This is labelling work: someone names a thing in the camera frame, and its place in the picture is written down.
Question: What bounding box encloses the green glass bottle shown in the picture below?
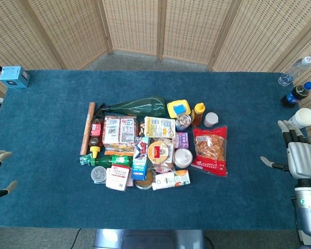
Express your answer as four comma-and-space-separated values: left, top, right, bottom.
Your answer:
79, 153, 133, 168

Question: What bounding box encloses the round orange lidded container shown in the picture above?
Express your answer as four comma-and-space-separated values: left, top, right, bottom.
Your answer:
147, 140, 175, 165

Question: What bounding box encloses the orange snack packet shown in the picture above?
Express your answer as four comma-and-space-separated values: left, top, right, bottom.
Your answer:
103, 144, 135, 157

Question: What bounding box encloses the white red snack package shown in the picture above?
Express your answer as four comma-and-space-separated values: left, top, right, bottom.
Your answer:
102, 115, 138, 152

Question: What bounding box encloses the yellow white labelled flat package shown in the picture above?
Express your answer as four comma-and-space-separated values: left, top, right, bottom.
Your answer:
144, 116, 176, 139

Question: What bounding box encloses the blue felt table cloth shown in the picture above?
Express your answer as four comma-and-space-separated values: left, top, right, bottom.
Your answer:
0, 69, 311, 230

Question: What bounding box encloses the red transparent snack bag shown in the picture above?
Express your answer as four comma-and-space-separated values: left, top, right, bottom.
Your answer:
190, 125, 229, 177

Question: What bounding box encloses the silver metal can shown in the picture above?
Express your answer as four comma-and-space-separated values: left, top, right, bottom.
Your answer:
175, 114, 192, 132

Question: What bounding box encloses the clear plastic water bottle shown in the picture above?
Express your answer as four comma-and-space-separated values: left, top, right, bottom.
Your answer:
278, 56, 311, 87

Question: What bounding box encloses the light blue cardboard box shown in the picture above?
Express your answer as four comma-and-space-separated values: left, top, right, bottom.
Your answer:
0, 65, 31, 89

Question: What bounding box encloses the white round lidded jar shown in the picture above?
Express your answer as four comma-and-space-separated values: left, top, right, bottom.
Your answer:
204, 112, 220, 128

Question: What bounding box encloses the dark sauce bottle red label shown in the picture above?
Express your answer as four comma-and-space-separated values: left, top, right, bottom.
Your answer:
89, 117, 104, 158

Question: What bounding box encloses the woven bamboo folding screen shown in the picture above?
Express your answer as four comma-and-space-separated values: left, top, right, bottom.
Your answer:
0, 0, 311, 156

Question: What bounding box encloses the long brown wrapped stick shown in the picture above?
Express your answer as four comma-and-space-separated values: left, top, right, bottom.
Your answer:
79, 102, 97, 154

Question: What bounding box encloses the white green orange carton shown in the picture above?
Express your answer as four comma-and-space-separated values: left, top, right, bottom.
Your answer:
151, 169, 191, 191

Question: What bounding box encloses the orange sauce bottle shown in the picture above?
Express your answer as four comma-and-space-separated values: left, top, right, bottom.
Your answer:
191, 102, 206, 127

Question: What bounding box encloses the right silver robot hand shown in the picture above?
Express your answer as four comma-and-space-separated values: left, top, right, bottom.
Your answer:
260, 120, 311, 180

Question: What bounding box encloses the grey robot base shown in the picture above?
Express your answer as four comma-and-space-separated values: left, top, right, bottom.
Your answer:
92, 228, 206, 249

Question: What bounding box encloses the yellow lidded plastic box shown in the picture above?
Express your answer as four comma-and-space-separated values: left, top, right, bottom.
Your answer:
166, 99, 192, 119

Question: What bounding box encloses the white red printed box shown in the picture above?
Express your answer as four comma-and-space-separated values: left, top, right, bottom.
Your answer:
105, 163, 131, 192

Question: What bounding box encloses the pepsi cola bottle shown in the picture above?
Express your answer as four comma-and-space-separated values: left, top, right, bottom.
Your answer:
280, 81, 311, 108

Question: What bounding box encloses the silver round tin can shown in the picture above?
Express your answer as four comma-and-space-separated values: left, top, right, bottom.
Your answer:
173, 147, 193, 169

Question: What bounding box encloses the white paper cup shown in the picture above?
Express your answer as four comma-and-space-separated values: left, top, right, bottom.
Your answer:
287, 107, 311, 130

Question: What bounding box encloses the round gold lidded jar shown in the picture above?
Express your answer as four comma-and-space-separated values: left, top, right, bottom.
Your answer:
134, 170, 156, 190

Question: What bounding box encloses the grey round tin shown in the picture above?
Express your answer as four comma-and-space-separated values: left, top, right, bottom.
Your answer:
90, 165, 107, 184

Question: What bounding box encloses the small purple box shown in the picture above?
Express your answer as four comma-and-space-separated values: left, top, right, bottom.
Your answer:
173, 132, 189, 149

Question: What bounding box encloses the green plastic spray bottle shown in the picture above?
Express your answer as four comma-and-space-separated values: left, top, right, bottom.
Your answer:
94, 96, 166, 123

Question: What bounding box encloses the blue spider-man carton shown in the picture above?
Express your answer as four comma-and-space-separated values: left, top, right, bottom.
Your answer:
131, 136, 149, 181

